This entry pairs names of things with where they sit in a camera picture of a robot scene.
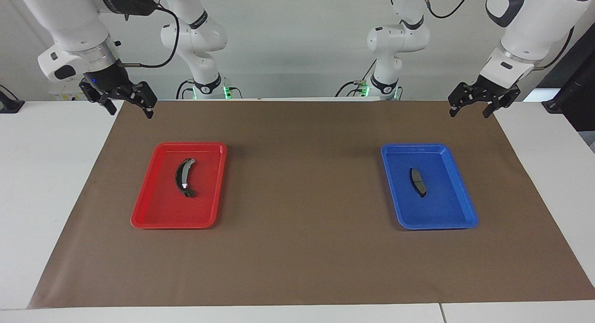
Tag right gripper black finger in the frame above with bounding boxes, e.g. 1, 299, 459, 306
95, 92, 118, 115
136, 81, 157, 119

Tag dark brake pad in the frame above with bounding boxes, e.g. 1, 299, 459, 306
410, 168, 427, 198

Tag black stand equipment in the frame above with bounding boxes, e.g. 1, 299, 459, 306
535, 33, 595, 133

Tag black clamp device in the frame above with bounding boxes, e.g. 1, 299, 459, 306
0, 84, 25, 114

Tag blue plastic tray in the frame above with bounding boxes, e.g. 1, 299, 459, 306
381, 143, 479, 231

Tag red plastic tray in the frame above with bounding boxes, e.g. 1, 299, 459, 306
131, 142, 228, 230

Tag brown paper mat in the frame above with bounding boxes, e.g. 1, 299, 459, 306
27, 100, 595, 310

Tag black right base cable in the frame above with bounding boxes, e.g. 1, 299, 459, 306
176, 79, 197, 100

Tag black base cable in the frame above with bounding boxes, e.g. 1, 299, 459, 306
176, 79, 197, 100
336, 58, 378, 99

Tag white wall socket box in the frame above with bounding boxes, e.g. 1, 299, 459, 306
48, 80, 86, 101

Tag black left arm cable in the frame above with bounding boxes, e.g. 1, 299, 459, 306
423, 0, 575, 73

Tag black left base cable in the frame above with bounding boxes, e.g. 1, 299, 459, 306
336, 58, 378, 99

